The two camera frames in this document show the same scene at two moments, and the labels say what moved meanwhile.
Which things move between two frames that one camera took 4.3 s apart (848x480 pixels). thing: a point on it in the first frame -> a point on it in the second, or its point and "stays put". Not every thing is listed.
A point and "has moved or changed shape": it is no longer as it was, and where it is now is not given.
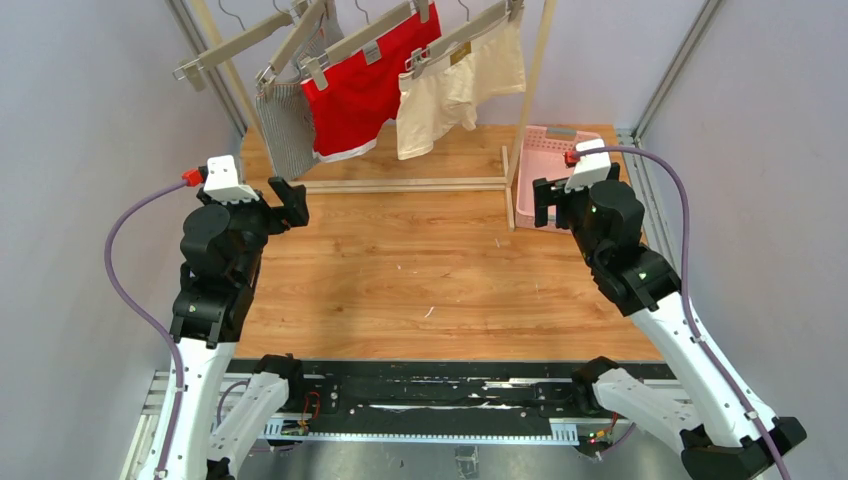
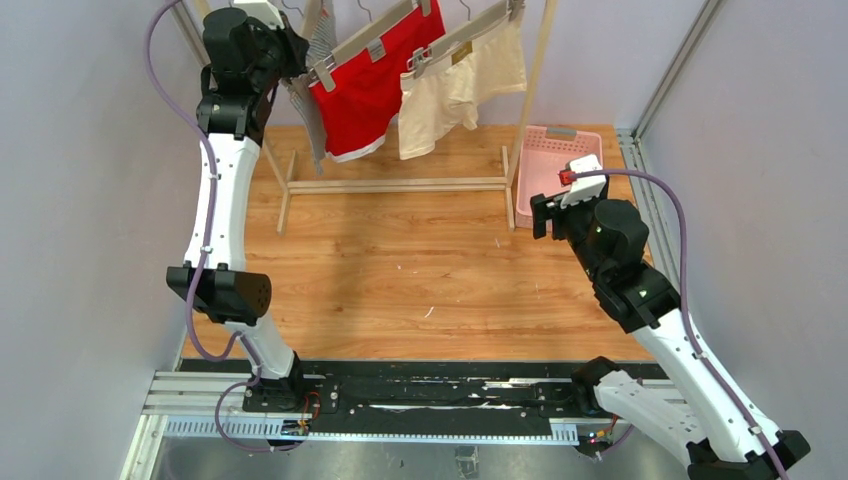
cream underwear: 442,99 stays put
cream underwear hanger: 465,32 stays put
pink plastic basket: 541,155 stays put
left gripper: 289,203 -> 291,51
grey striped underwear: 283,113 has moved or changed shape
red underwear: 359,97 stays put
